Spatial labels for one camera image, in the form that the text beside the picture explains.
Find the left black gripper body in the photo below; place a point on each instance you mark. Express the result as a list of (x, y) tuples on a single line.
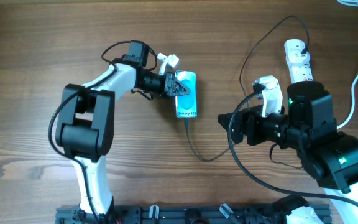
[(169, 84)]

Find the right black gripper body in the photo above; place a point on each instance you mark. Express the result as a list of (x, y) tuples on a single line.
[(237, 126)]

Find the cyan screen smartphone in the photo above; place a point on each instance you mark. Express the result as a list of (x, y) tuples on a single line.
[(186, 105)]

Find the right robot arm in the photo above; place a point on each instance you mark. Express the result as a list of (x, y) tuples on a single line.
[(329, 156)]

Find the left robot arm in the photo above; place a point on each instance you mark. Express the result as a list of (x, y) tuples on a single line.
[(82, 127)]

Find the white USB charger plug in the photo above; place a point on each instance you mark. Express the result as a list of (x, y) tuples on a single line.
[(296, 57)]

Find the white power strip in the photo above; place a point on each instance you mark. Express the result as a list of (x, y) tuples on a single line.
[(302, 72)]

